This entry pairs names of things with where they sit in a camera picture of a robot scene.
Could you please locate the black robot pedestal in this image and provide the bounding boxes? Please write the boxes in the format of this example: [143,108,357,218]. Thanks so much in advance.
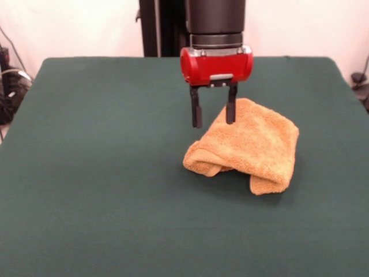
[139,0,191,58]

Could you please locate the dark green table cloth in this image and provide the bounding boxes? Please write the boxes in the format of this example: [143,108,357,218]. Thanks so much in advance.
[0,56,369,277]

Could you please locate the black power strip red switch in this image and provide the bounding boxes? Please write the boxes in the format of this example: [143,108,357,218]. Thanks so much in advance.
[0,46,11,72]

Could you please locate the orange terry towel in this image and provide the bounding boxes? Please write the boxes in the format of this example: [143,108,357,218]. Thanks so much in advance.
[183,98,300,196]

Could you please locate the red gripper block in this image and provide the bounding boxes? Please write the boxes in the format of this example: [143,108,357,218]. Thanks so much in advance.
[179,46,254,129]

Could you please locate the bundle of black cables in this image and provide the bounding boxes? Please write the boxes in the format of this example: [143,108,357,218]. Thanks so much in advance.
[0,68,33,125]

